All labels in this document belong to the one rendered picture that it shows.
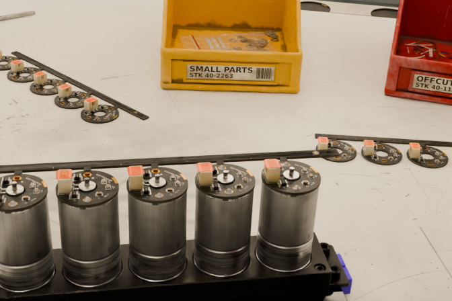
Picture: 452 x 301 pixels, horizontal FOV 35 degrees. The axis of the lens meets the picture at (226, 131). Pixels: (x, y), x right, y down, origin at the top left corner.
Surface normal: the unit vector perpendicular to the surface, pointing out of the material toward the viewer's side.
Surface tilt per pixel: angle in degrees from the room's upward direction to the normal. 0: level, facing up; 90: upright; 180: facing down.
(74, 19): 0
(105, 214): 90
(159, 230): 90
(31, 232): 90
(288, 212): 90
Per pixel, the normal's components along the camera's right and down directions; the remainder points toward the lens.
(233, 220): 0.29, 0.48
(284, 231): -0.15, 0.48
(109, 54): 0.04, -0.87
